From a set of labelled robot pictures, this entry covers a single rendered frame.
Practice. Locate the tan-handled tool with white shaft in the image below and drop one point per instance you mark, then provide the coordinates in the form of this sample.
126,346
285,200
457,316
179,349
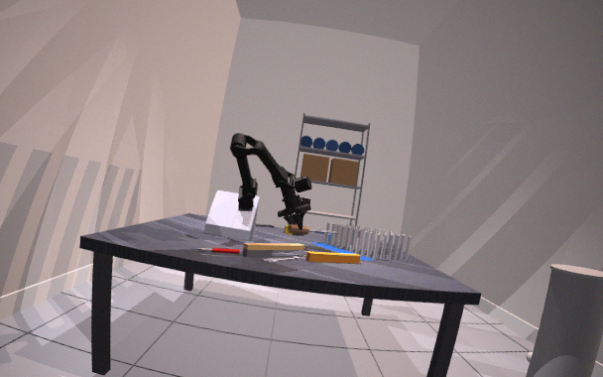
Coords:
293,229

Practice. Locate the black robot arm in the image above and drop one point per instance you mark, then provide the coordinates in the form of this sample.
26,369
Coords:
280,176

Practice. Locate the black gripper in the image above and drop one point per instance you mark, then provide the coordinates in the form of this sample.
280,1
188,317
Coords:
292,206

